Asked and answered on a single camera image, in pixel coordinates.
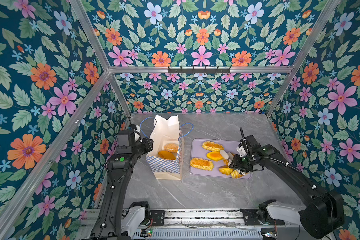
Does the sugared bread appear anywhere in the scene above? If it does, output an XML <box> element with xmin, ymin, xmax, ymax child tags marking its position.
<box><xmin>202</xmin><ymin>141</ymin><xmax>224</xmax><ymax>152</ymax></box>

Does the ridged long bread roll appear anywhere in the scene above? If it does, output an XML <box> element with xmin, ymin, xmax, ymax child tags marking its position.
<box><xmin>231</xmin><ymin>170</ymin><xmax>244</xmax><ymax>179</ymax></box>

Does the lavender plastic tray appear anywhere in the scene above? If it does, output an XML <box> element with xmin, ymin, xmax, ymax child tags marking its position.
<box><xmin>190</xmin><ymin>139</ymin><xmax>240</xmax><ymax>179</ymax></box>

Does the round orange bun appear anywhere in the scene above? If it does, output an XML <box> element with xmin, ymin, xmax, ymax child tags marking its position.
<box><xmin>164</xmin><ymin>143</ymin><xmax>179</xmax><ymax>153</ymax></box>

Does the checkered paper bag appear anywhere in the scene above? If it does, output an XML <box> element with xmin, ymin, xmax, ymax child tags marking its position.
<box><xmin>146</xmin><ymin>115</ymin><xmax>194</xmax><ymax>181</ymax></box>

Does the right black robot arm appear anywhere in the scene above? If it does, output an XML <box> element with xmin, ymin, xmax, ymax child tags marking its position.
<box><xmin>220</xmin><ymin>144</ymin><xmax>345</xmax><ymax>239</ymax></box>

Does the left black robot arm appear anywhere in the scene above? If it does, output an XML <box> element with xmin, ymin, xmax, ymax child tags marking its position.
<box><xmin>89</xmin><ymin>138</ymin><xmax>154</xmax><ymax>240</ymax></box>

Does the small yellow bun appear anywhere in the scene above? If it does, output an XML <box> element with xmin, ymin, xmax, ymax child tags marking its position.
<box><xmin>219</xmin><ymin>166</ymin><xmax>234</xmax><ymax>176</ymax></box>

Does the oval orange glazed bun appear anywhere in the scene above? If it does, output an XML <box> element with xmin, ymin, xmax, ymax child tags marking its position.
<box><xmin>206</xmin><ymin>151</ymin><xmax>224</xmax><ymax>162</ymax></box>

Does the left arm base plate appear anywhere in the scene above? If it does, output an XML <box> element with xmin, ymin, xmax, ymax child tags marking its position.
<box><xmin>150</xmin><ymin>210</ymin><xmax>166</xmax><ymax>227</ymax></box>

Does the black hook rail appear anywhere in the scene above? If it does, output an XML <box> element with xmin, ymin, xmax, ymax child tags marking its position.
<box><xmin>167</xmin><ymin>66</ymin><xmax>231</xmax><ymax>75</ymax></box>

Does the small croissant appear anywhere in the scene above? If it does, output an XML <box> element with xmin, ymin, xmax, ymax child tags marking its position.
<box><xmin>158</xmin><ymin>150</ymin><xmax>176</xmax><ymax>160</ymax></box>

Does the braided flat pastry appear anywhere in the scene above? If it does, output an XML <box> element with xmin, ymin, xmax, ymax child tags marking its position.
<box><xmin>190</xmin><ymin>158</ymin><xmax>214</xmax><ymax>171</ymax></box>

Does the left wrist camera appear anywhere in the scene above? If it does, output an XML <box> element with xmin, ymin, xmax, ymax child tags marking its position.
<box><xmin>117</xmin><ymin>124</ymin><xmax>142</xmax><ymax>151</ymax></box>

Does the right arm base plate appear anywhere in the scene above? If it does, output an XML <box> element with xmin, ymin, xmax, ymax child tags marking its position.
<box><xmin>240</xmin><ymin>209</ymin><xmax>286</xmax><ymax>226</ymax></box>

